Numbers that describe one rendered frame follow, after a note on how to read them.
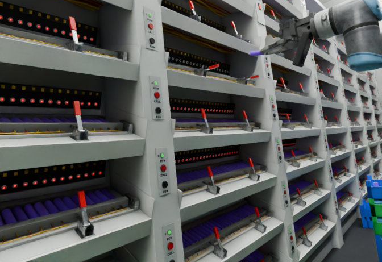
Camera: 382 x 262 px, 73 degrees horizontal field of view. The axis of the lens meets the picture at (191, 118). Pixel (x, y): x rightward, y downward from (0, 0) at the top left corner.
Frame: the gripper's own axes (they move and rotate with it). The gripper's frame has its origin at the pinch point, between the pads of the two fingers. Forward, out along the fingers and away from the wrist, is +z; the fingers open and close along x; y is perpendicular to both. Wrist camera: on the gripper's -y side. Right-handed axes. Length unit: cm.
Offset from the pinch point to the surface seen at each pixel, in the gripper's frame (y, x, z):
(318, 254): -99, -63, 16
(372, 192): -62, -53, -17
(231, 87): -11.5, 7.9, 11.5
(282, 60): 9.0, -44.0, 12.3
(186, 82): -12.6, 32.8, 11.4
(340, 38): 71, -228, 22
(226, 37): 8.8, 7.5, 11.3
